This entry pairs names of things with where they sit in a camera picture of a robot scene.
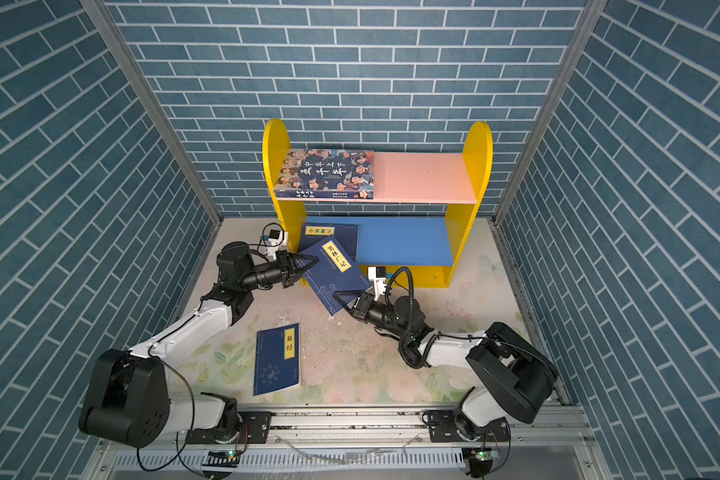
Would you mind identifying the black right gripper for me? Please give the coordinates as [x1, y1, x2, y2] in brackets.
[337, 291, 412, 343]

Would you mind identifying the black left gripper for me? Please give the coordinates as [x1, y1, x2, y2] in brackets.
[239, 253, 317, 294]

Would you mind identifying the blue book yellow label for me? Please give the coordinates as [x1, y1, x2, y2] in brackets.
[298, 222, 359, 260]
[253, 323, 301, 396]
[300, 236, 372, 316]

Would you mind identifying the colourful cartoon history book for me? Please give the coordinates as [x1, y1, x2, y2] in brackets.
[274, 149, 375, 200]

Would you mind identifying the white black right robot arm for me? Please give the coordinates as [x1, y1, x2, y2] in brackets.
[333, 291, 559, 441]

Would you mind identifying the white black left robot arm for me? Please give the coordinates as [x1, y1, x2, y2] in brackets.
[78, 241, 319, 449]

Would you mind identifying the yellow pink blue bookshelf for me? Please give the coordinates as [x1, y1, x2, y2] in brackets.
[273, 121, 494, 288]

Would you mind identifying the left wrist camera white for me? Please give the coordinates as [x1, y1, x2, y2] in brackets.
[259, 222, 288, 260]

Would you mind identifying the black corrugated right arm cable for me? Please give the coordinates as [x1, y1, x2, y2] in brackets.
[383, 266, 487, 370]

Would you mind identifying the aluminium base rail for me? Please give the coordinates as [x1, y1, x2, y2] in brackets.
[84, 403, 610, 479]

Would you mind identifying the left aluminium corner post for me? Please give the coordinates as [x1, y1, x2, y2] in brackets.
[80, 0, 223, 227]

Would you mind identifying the aluminium corner post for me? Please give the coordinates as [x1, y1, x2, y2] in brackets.
[80, 0, 223, 227]
[493, 0, 608, 226]

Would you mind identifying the right aluminium corner post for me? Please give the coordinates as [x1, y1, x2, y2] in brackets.
[493, 0, 608, 226]

